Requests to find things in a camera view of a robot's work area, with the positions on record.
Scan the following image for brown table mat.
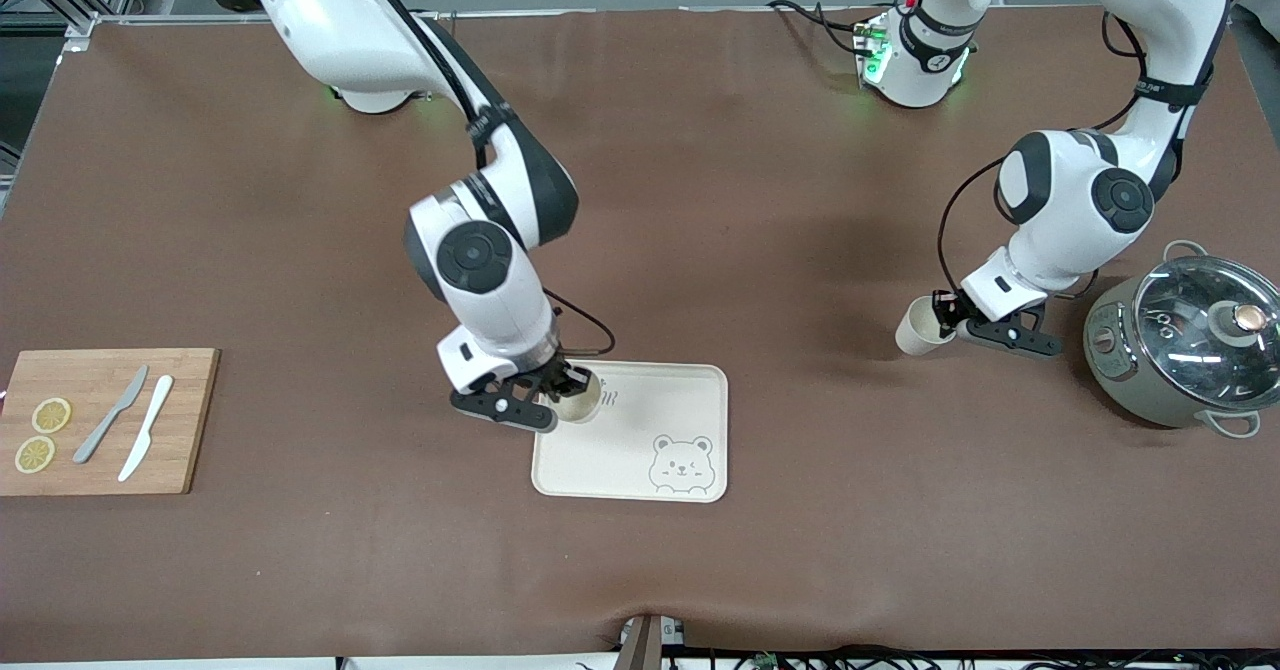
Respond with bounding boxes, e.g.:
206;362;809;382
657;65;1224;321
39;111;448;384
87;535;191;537
0;5;1280;663

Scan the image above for bamboo cutting board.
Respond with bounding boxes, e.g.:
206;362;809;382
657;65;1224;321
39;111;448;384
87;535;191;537
0;348;221;497

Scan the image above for black cables at arm base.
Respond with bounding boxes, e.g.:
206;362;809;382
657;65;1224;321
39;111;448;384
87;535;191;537
765;0;866;59

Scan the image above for cream tray with bear print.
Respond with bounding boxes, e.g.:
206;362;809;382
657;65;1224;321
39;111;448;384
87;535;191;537
530;359;729;504

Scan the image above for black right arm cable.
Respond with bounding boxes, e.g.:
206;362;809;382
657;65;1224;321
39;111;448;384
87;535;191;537
340;0;617;363

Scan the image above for glass pot lid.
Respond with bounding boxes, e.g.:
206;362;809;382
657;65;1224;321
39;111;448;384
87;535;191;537
1135;255;1280;383

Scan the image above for grey plastic knife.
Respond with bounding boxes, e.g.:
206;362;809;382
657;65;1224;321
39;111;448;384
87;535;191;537
72;365;150;465

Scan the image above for metal camera stand bracket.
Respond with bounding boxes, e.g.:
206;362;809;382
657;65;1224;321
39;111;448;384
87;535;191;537
615;613;689;670

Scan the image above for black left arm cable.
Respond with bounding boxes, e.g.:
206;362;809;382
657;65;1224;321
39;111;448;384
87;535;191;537
936;10;1216;301

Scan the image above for grey pot with glass lid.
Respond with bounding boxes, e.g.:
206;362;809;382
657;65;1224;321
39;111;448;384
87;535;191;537
1083;240;1280;439

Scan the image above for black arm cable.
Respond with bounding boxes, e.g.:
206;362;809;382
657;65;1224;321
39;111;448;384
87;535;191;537
936;10;1216;301
340;0;617;363

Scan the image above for cream paper cup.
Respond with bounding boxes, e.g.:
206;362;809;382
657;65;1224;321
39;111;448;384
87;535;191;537
895;295;959;357
553;374;605;424

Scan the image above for aluminium frame profile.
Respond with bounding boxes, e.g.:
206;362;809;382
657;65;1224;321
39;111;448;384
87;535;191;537
0;0;136;51

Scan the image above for white plastic knife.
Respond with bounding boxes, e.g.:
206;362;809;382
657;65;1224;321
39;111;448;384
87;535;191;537
117;375;175;483

